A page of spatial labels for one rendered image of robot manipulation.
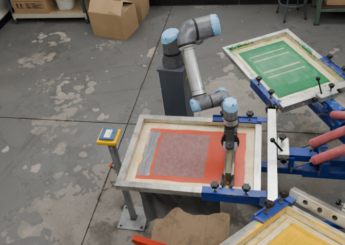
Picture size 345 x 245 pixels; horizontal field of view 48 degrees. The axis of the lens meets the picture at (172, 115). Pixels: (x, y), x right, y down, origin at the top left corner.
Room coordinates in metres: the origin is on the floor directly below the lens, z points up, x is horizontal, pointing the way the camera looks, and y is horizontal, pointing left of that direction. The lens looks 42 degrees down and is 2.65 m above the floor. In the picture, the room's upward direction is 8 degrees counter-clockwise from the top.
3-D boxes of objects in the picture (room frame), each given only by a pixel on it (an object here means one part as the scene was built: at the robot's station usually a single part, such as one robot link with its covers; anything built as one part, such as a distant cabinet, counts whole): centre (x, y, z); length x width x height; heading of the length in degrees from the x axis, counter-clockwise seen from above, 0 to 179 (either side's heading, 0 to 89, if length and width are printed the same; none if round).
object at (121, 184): (1.52, -0.09, 0.97); 0.79 x 0.58 x 0.04; 74
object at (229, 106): (1.49, -0.30, 1.31); 0.09 x 0.08 x 0.11; 10
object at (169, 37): (2.14, -0.06, 1.37); 0.13 x 0.12 x 0.14; 100
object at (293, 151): (1.37, -0.63, 1.02); 0.17 x 0.06 x 0.05; 74
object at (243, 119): (1.73, -0.39, 0.97); 0.30 x 0.05 x 0.07; 74
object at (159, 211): (1.34, 0.02, 0.74); 0.46 x 0.04 x 0.42; 74
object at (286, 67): (2.12, -0.88, 1.05); 1.08 x 0.61 x 0.23; 14
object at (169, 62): (2.14, -0.06, 1.25); 0.15 x 0.15 x 0.10
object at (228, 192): (1.19, -0.24, 0.97); 0.30 x 0.05 x 0.07; 74
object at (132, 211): (1.79, 0.42, 0.48); 0.22 x 0.22 x 0.96; 74
